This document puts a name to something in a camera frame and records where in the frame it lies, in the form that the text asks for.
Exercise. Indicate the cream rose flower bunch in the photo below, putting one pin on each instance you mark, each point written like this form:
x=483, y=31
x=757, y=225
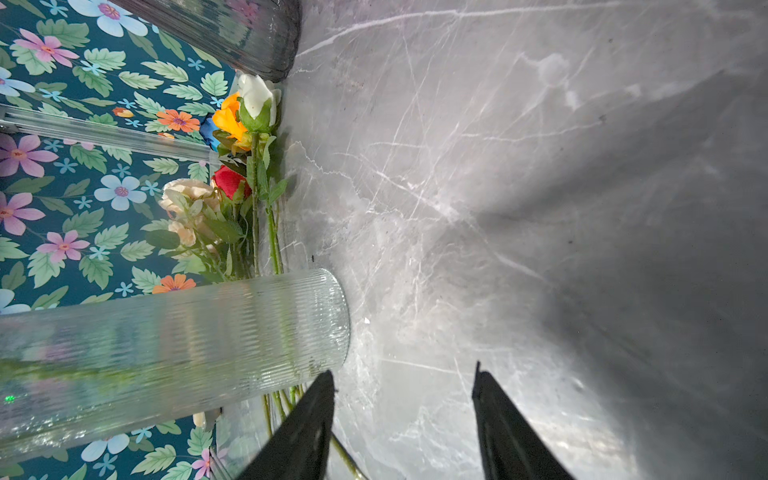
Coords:
x=203, y=232

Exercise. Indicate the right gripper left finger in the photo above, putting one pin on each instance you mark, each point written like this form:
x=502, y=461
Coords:
x=299, y=449

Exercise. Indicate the dark maroon glass vase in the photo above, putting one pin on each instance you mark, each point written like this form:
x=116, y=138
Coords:
x=255, y=37

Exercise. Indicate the orange rose flower stem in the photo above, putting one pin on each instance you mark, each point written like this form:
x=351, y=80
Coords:
x=229, y=130

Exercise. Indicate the white rosebud flower stem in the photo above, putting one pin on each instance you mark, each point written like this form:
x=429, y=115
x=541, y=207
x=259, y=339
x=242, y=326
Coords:
x=260, y=100

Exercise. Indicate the red rose flower stem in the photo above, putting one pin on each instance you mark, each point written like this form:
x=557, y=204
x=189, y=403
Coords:
x=232, y=184

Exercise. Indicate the blue rose flower stem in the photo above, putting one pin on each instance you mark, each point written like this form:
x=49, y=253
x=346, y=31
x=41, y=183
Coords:
x=207, y=129

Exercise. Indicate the clear ribbed glass vase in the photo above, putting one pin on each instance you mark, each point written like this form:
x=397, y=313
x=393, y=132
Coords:
x=84, y=373

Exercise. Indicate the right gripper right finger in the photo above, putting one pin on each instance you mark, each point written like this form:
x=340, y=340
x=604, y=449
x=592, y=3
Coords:
x=509, y=447

